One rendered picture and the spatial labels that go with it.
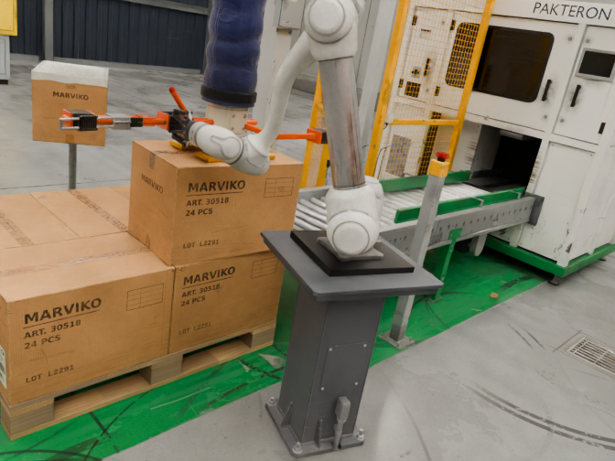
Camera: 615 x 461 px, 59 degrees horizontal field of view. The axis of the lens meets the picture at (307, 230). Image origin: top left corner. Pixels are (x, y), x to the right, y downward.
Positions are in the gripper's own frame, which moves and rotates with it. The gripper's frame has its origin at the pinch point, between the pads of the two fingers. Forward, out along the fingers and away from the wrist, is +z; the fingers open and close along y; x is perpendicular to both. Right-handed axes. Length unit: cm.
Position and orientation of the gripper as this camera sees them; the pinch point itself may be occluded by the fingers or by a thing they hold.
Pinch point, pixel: (168, 121)
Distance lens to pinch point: 215.7
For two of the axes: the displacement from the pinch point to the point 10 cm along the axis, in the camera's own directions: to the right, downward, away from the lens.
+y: -1.6, 9.3, 3.4
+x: 7.2, -1.2, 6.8
